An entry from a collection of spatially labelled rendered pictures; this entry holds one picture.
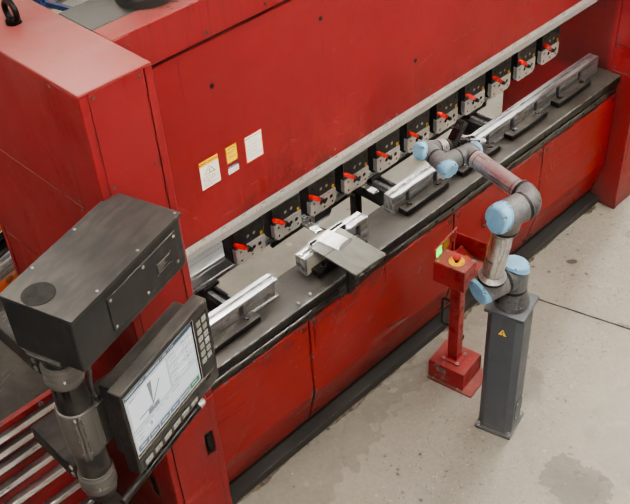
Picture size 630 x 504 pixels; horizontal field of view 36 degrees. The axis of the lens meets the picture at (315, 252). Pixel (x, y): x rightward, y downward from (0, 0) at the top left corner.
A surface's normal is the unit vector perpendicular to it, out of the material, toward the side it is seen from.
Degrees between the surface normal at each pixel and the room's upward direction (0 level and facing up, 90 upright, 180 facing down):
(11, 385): 0
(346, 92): 90
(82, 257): 0
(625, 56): 90
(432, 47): 90
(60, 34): 0
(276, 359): 90
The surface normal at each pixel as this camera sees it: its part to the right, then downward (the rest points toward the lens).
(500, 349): -0.51, 0.58
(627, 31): -0.70, 0.49
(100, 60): -0.05, -0.76
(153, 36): 0.71, 0.43
